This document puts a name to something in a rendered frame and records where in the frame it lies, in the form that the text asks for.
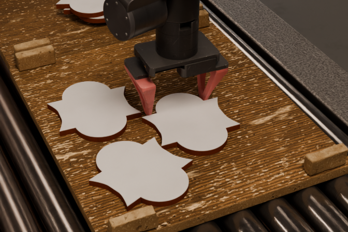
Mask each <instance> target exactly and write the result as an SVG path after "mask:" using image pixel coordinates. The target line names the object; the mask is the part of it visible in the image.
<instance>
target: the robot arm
mask: <svg viewBox="0 0 348 232"><path fill-rule="evenodd" d="M199 3H200V0H105V1H104V5H103V13H104V18H105V21H106V24H107V26H108V28H109V30H110V32H111V33H112V35H113V36H114V37H115V38H116V39H118V40H120V41H126V40H129V39H131V38H134V37H136V36H139V35H141V34H144V33H146V32H148V31H151V30H153V29H155V40H153V41H148V42H143V43H139V44H136V45H134V55H135V57H130V58H127V59H125V60H124V68H125V69H126V71H127V73H128V75H129V77H130V79H131V80H132V82H133V84H134V86H135V88H136V90H137V91H138V94H139V97H140V100H141V103H142V106H143V109H144V112H145V114H146V115H147V116H148V115H151V114H152V110H153V104H154V98H155V91H156V85H155V84H154V83H153V81H152V80H151V79H150V77H149V75H150V76H151V77H155V73H160V72H163V71H168V70H172V69H177V72H178V74H179V75H180V76H181V77H183V78H186V77H191V76H195V75H197V82H198V93H199V98H201V99H202V100H208V98H209V96H210V95H211V93H212V91H213V90H214V88H215V87H216V86H217V85H218V83H219V82H220V81H221V80H222V78H223V77H224V76H225V75H226V74H227V72H228V61H227V60H226V59H225V58H224V57H223V56H222V55H221V54H220V51H219V50H218V49H217V48H216V47H215V46H214V45H213V43H212V42H211V41H210V40H209V39H208V38H207V37H206V36H205V35H204V34H203V33H202V32H201V31H198V29H199ZM144 66H146V67H144ZM208 72H210V78H209V80H208V83H207V85H206V87H205V78H206V73H208Z"/></svg>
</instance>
